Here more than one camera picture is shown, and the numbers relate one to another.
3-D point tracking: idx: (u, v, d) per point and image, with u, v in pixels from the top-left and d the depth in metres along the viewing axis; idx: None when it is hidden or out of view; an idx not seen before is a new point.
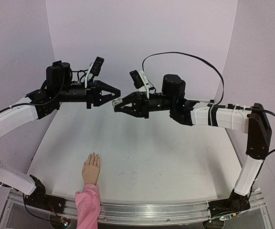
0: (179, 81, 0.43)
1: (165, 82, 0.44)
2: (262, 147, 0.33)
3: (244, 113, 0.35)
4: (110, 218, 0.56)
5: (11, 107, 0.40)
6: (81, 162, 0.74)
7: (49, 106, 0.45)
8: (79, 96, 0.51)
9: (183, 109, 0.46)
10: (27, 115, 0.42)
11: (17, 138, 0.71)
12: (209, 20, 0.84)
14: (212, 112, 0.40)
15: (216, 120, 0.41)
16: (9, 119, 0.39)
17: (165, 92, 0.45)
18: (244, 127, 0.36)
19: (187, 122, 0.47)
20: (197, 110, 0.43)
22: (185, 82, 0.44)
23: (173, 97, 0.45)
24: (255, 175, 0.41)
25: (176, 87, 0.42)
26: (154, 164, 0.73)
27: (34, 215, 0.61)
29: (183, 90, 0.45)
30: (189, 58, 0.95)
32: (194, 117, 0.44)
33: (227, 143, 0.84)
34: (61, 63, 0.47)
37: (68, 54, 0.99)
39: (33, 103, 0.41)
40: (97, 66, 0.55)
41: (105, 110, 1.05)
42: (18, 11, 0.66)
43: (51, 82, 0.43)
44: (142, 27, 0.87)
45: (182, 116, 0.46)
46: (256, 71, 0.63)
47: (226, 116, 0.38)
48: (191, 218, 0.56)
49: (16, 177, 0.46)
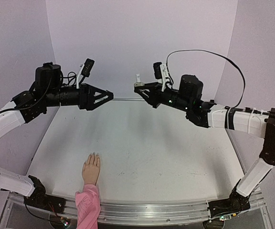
0: (196, 81, 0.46)
1: (183, 82, 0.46)
2: None
3: (261, 118, 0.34)
4: (111, 218, 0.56)
5: None
6: (81, 162, 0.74)
7: (36, 109, 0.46)
8: (69, 99, 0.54)
9: (200, 111, 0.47)
10: (13, 120, 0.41)
11: (17, 139, 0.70)
12: (209, 20, 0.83)
14: (229, 115, 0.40)
15: (233, 123, 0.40)
16: None
17: (184, 92, 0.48)
18: (261, 132, 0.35)
19: (204, 124, 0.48)
20: (215, 112, 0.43)
22: (202, 83, 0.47)
23: (191, 97, 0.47)
24: (262, 177, 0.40)
25: (194, 87, 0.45)
26: (154, 164, 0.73)
27: (34, 215, 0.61)
29: (200, 91, 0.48)
30: (188, 59, 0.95)
32: (210, 119, 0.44)
33: (227, 142, 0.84)
34: (53, 65, 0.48)
37: (68, 54, 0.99)
39: (17, 107, 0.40)
40: (88, 68, 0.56)
41: (105, 110, 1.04)
42: (18, 11, 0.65)
43: (39, 84, 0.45)
44: (142, 27, 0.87)
45: (199, 117, 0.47)
46: (256, 71, 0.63)
47: (243, 119, 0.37)
48: (191, 218, 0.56)
49: (14, 180, 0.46)
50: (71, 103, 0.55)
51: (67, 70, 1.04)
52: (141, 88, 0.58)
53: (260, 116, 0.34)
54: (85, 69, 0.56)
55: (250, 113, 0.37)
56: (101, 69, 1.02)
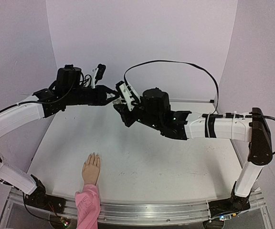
0: (160, 94, 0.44)
1: (146, 99, 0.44)
2: (267, 154, 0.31)
3: (245, 123, 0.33)
4: (110, 218, 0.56)
5: (17, 104, 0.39)
6: (80, 162, 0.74)
7: (56, 106, 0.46)
8: (88, 98, 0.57)
9: (174, 124, 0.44)
10: (33, 113, 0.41)
11: (17, 138, 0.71)
12: (209, 20, 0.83)
14: (209, 125, 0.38)
15: (214, 131, 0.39)
16: (15, 116, 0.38)
17: (149, 107, 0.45)
18: (247, 137, 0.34)
19: (182, 136, 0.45)
20: (191, 124, 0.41)
22: (167, 94, 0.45)
23: (159, 111, 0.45)
24: (255, 178, 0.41)
25: (159, 100, 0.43)
26: (154, 164, 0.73)
27: (34, 215, 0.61)
29: (167, 103, 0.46)
30: (188, 58, 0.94)
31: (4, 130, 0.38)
32: (188, 131, 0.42)
33: (227, 142, 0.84)
34: (74, 67, 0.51)
37: (68, 54, 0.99)
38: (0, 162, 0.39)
39: (40, 101, 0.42)
40: (101, 71, 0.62)
41: (105, 110, 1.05)
42: (18, 11, 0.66)
43: (62, 82, 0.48)
44: (142, 26, 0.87)
45: (174, 130, 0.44)
46: (255, 71, 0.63)
47: (226, 126, 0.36)
48: (191, 219, 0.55)
49: (18, 175, 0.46)
50: (88, 102, 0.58)
51: None
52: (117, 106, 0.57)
53: (244, 120, 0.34)
54: (99, 73, 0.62)
55: (232, 119, 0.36)
56: None
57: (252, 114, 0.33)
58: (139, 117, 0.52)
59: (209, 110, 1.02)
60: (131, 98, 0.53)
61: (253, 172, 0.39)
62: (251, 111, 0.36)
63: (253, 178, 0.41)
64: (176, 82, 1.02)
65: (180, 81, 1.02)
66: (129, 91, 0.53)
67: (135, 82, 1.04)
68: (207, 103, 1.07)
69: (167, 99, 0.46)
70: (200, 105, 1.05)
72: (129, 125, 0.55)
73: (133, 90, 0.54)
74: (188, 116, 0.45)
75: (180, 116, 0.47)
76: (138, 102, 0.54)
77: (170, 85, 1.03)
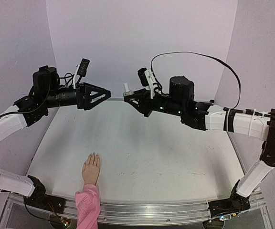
0: (186, 82, 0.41)
1: (171, 84, 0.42)
2: None
3: (263, 120, 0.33)
4: (111, 218, 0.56)
5: None
6: (81, 162, 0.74)
7: (38, 113, 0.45)
8: (68, 99, 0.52)
9: (196, 113, 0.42)
10: (16, 123, 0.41)
11: (17, 139, 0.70)
12: (209, 20, 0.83)
14: (229, 117, 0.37)
15: (232, 126, 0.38)
16: None
17: (174, 94, 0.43)
18: (262, 134, 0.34)
19: (200, 127, 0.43)
20: (212, 115, 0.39)
22: (193, 83, 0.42)
23: (183, 98, 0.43)
24: (260, 180, 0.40)
25: (185, 87, 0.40)
26: (154, 165, 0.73)
27: (34, 215, 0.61)
29: (191, 91, 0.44)
30: (188, 59, 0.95)
31: None
32: (208, 122, 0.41)
33: (227, 142, 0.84)
34: (48, 68, 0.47)
37: (68, 54, 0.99)
38: None
39: (20, 111, 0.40)
40: (84, 67, 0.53)
41: (105, 110, 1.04)
42: (18, 11, 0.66)
43: (38, 88, 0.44)
44: (142, 27, 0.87)
45: (195, 119, 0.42)
46: (255, 72, 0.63)
47: (244, 122, 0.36)
48: (191, 218, 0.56)
49: (13, 181, 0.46)
50: (71, 103, 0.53)
51: (67, 70, 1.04)
52: (129, 98, 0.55)
53: (262, 119, 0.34)
54: (81, 69, 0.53)
55: (251, 115, 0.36)
56: (100, 69, 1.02)
57: (271, 114, 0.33)
58: (162, 106, 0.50)
59: None
60: (154, 85, 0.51)
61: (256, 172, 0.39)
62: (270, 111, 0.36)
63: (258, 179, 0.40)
64: None
65: None
66: (154, 78, 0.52)
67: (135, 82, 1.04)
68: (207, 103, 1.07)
69: (192, 88, 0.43)
70: None
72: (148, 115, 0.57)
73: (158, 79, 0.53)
74: (209, 107, 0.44)
75: (202, 105, 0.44)
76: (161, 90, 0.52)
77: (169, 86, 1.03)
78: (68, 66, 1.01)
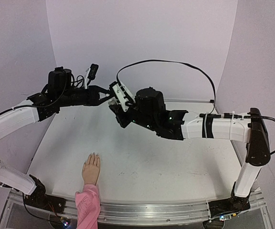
0: (155, 93, 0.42)
1: (140, 99, 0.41)
2: (265, 155, 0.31)
3: (244, 124, 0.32)
4: (110, 218, 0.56)
5: (13, 109, 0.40)
6: (81, 162, 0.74)
7: (51, 108, 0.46)
8: (81, 98, 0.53)
9: (171, 124, 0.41)
10: (28, 117, 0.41)
11: (17, 138, 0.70)
12: (209, 20, 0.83)
14: (207, 125, 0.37)
15: (211, 131, 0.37)
16: (11, 120, 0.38)
17: (144, 107, 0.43)
18: (244, 137, 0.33)
19: (178, 137, 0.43)
20: (188, 125, 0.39)
22: (162, 93, 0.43)
23: (153, 111, 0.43)
24: (254, 178, 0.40)
25: (153, 99, 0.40)
26: (154, 164, 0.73)
27: (34, 215, 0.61)
29: (162, 102, 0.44)
30: (188, 59, 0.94)
31: (2, 133, 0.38)
32: (185, 131, 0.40)
33: (226, 142, 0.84)
34: (63, 68, 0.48)
37: (68, 54, 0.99)
38: None
39: (35, 105, 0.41)
40: (94, 71, 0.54)
41: (104, 110, 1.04)
42: (18, 11, 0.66)
43: (53, 86, 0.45)
44: (142, 26, 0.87)
45: (171, 130, 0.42)
46: (255, 71, 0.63)
47: (224, 127, 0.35)
48: (191, 218, 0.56)
49: (17, 177, 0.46)
50: (81, 102, 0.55)
51: None
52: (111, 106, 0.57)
53: (243, 122, 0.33)
54: (91, 72, 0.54)
55: (231, 119, 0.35)
56: (100, 69, 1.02)
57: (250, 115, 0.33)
58: (134, 119, 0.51)
59: (209, 110, 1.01)
60: (125, 98, 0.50)
61: (253, 172, 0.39)
62: (250, 111, 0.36)
63: (253, 178, 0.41)
64: (176, 82, 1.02)
65: (180, 81, 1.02)
66: (123, 91, 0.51)
67: (135, 82, 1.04)
68: (207, 103, 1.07)
69: (162, 98, 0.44)
70: (200, 105, 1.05)
72: (124, 126, 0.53)
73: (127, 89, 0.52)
74: (185, 115, 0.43)
75: (177, 115, 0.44)
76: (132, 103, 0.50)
77: (169, 85, 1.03)
78: (68, 66, 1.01)
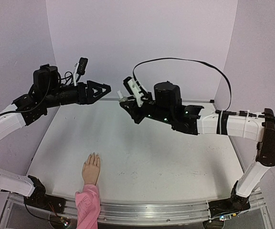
0: (173, 87, 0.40)
1: (157, 92, 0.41)
2: None
3: (258, 122, 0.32)
4: (111, 218, 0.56)
5: None
6: (81, 162, 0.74)
7: (37, 111, 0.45)
8: (69, 98, 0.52)
9: (187, 118, 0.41)
10: (15, 122, 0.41)
11: (17, 139, 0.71)
12: (209, 20, 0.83)
14: (222, 121, 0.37)
15: (226, 128, 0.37)
16: None
17: (161, 100, 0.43)
18: (257, 136, 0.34)
19: (193, 131, 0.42)
20: (204, 119, 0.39)
22: (178, 87, 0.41)
23: (171, 104, 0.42)
24: (259, 179, 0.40)
25: (170, 93, 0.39)
26: (154, 165, 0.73)
27: (35, 215, 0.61)
29: (179, 95, 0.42)
30: (188, 59, 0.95)
31: None
32: (200, 126, 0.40)
33: (226, 142, 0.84)
34: (48, 67, 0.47)
37: (68, 54, 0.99)
38: None
39: (18, 110, 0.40)
40: (83, 65, 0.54)
41: (104, 110, 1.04)
42: (18, 12, 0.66)
43: (38, 86, 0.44)
44: (142, 27, 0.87)
45: (186, 124, 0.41)
46: (255, 71, 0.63)
47: (238, 125, 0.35)
48: (191, 218, 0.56)
49: (13, 181, 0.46)
50: (71, 101, 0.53)
51: (67, 70, 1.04)
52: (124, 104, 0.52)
53: (257, 120, 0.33)
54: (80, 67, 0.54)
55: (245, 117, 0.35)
56: (100, 69, 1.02)
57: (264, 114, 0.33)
58: (150, 113, 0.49)
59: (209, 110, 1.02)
60: (140, 94, 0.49)
61: (258, 173, 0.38)
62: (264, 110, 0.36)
63: (257, 179, 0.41)
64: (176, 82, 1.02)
65: (180, 81, 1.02)
66: (138, 86, 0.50)
67: None
68: (207, 103, 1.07)
69: (179, 91, 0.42)
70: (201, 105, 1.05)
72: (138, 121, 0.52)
73: (142, 85, 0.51)
74: (200, 110, 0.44)
75: (193, 109, 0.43)
76: (147, 97, 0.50)
77: None
78: (68, 66, 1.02)
